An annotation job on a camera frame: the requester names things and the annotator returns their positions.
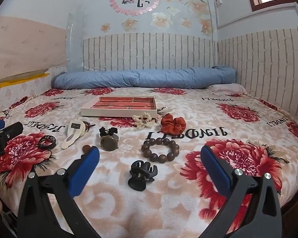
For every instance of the rolled blue quilt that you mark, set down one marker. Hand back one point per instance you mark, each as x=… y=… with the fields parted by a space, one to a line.
x=190 y=78

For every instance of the wooden headboard panel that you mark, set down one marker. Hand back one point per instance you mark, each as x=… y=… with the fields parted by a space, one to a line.
x=26 y=46

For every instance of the watch with white band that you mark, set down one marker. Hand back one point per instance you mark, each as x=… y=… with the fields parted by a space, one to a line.
x=109 y=142

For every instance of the white tray with brick lining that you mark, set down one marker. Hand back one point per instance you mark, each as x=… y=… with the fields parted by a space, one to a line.
x=120 y=106

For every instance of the cream satin scrunchie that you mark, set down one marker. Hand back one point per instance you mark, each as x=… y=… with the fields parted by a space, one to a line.
x=143 y=121

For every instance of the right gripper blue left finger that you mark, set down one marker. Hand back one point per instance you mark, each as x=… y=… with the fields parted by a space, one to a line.
x=36 y=217

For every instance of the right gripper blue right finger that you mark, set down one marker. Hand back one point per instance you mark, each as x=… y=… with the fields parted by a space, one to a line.
x=263 y=217

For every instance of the cream hair clip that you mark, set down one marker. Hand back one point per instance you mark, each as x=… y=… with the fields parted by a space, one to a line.
x=76 y=129

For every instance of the black claw hair clip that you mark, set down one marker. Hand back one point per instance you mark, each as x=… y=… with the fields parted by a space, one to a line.
x=141 y=174

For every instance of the rust orange scrunchie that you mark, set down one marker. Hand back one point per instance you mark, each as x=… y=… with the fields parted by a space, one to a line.
x=172 y=126

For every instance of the clear plastic sheet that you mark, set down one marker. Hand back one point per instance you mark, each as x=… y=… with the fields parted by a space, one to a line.
x=74 y=40

